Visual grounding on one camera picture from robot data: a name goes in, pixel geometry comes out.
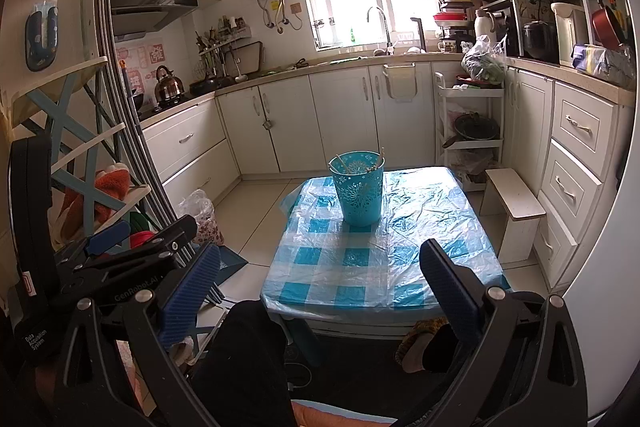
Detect plastic bag of vegetables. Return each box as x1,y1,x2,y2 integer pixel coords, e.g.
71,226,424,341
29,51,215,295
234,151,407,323
461,35,506,85

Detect teal dustpan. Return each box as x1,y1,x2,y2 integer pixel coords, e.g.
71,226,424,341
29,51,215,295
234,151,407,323
200,246,249,303

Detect white three-drawer cabinet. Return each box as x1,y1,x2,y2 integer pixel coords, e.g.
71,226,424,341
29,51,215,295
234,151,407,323
502,67,621,290

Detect red plastic item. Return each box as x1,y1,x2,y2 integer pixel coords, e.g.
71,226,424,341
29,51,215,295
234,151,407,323
129,229,157,250

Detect dark framed cutting board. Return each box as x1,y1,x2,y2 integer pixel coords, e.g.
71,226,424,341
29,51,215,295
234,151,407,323
231,41,264,75

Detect orange and white cloth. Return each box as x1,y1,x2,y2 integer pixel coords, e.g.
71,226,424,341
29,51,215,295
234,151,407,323
62,163,132,233

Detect blue perforated plastic basket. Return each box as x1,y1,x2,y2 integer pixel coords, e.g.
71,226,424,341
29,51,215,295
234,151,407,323
328,150,386,227

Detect floral plastic bag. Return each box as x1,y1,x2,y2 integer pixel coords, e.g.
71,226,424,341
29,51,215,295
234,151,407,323
177,189,224,245

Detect blue packet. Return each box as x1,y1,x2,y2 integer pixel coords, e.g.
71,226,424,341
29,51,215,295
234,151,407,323
572,43,633,78

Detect black frying pan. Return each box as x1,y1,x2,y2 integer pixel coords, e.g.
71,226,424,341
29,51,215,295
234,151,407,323
189,77,226,96

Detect grey sliding door frame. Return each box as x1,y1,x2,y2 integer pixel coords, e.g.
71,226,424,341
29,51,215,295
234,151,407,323
92,0,176,228

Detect wall utensil rack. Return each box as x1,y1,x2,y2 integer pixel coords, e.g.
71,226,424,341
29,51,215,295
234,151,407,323
195,14,251,58

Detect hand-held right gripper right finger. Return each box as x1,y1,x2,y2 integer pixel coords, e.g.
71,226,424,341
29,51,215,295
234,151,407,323
419,238,588,427

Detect chrome gooseneck faucet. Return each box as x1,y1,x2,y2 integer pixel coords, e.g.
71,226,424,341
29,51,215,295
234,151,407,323
366,6,395,56

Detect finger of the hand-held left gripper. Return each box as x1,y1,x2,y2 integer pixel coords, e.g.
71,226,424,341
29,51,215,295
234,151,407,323
80,214,200,278
82,219,131,258

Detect white thermos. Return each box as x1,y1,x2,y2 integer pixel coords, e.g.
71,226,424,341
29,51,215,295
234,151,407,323
474,10,496,52

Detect stack of dishes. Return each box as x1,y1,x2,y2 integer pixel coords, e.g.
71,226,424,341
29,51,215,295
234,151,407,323
432,0,476,40

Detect white cable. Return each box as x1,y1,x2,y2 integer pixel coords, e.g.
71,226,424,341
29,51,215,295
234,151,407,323
287,359,313,390

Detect steel whistling kettle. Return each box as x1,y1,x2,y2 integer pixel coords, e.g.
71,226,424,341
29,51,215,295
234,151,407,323
154,65,186,104

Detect blue checked plastic tablecloth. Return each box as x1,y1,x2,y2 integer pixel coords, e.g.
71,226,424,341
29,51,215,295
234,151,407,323
260,167,511,310

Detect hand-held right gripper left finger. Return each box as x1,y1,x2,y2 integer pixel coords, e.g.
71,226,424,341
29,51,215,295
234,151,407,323
55,243,223,427

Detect red saucepan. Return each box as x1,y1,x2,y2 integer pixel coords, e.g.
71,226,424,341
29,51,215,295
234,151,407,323
585,0,628,52

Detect white hanging cabinet bin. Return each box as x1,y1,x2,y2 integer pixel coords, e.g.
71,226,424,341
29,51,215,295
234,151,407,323
382,63,417,100

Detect white rolling storage rack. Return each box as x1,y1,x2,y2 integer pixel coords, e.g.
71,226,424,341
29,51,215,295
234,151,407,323
434,72,505,195

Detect white two-drawer cabinet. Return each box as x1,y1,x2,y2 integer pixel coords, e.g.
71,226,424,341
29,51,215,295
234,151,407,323
140,99,242,212

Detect beige kitchen countertop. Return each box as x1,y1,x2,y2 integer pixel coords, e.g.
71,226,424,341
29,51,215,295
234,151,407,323
137,52,638,122

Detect person's right leg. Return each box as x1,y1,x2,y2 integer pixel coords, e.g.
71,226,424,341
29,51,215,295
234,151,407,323
400,324,466,375

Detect person's left leg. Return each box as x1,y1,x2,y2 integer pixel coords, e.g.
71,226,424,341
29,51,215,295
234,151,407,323
190,299,301,427

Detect blue hanging slippers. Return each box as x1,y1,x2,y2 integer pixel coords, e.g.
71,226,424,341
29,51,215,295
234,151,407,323
25,0,61,72

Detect white wooden stool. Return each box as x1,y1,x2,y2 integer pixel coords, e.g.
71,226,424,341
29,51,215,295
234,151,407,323
479,168,547,264

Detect patterned slipper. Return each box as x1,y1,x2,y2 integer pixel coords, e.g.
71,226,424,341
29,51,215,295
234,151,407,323
394,317,451,365

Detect folding white blue shelf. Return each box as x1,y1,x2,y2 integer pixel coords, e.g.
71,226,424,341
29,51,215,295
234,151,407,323
10,56,153,258

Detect white door base cabinet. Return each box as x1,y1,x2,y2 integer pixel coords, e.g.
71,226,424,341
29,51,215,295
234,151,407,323
216,59,441,175

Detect bundle of wooden chopsticks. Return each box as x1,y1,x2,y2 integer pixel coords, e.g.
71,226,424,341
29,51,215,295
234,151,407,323
328,147,387,178

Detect white electric water boiler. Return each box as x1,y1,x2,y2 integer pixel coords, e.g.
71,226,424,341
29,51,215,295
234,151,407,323
550,2,590,66

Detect white refrigerator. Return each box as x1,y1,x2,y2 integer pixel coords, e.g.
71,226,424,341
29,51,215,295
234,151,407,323
562,0,640,427

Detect pink paper wall decorations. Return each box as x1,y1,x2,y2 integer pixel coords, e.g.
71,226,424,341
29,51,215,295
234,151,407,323
115,42,163,100

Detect black range hood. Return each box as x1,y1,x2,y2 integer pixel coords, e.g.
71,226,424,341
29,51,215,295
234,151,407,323
109,0,199,38

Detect person's leg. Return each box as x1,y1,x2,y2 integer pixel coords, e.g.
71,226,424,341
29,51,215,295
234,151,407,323
400,324,466,375
190,299,301,427

